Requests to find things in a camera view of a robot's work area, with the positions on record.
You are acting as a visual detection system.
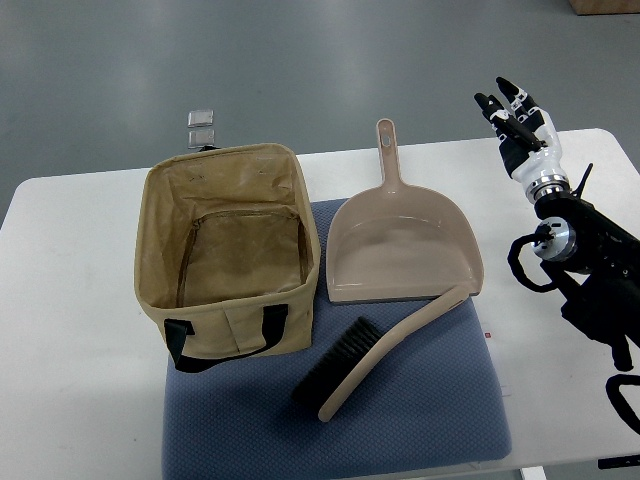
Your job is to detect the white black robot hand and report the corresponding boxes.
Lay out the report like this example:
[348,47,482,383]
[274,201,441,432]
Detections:
[474,77,569,203]

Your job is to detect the pink hand broom black bristles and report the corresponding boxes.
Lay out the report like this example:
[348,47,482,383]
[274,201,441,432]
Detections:
[291,286,470,422]

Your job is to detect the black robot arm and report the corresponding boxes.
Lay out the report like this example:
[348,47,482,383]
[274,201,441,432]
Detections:
[507,165,639,432]

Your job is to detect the cardboard box corner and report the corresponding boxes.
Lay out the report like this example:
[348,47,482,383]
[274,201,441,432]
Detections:
[569,0,640,15]

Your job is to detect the pink plastic dustpan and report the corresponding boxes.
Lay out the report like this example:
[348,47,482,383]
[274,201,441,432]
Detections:
[325,118,484,303]

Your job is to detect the blue quilted mat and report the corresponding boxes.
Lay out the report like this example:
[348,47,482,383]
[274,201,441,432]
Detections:
[160,197,514,480]

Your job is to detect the upper metal floor plate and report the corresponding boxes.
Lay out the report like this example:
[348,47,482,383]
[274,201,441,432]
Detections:
[187,109,214,128]

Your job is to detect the black table control panel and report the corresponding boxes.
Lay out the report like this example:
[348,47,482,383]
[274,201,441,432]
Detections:
[597,454,640,470]

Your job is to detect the yellow fabric bag black handles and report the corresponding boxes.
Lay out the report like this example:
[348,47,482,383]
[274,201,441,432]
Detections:
[134,143,321,373]

